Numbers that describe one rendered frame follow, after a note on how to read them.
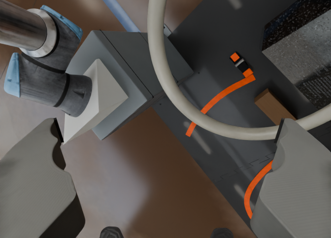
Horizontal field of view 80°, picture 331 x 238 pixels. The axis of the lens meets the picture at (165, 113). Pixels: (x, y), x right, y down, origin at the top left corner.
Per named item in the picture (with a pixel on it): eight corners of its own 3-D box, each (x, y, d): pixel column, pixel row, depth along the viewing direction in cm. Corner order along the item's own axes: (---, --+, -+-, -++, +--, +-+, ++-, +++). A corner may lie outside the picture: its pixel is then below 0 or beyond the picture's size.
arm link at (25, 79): (48, 96, 89) (-1, 82, 77) (64, 63, 86) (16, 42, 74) (52, 113, 78) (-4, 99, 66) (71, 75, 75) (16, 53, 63)
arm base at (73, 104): (72, 125, 87) (48, 120, 80) (69, 98, 98) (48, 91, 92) (95, 95, 80) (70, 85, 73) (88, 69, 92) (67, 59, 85)
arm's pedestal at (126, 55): (160, 106, 185) (101, 152, 111) (127, 64, 183) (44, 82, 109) (203, 73, 160) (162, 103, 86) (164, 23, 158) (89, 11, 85)
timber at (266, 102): (253, 98, 151) (253, 102, 140) (267, 87, 145) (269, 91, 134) (281, 126, 150) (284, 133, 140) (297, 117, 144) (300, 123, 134)
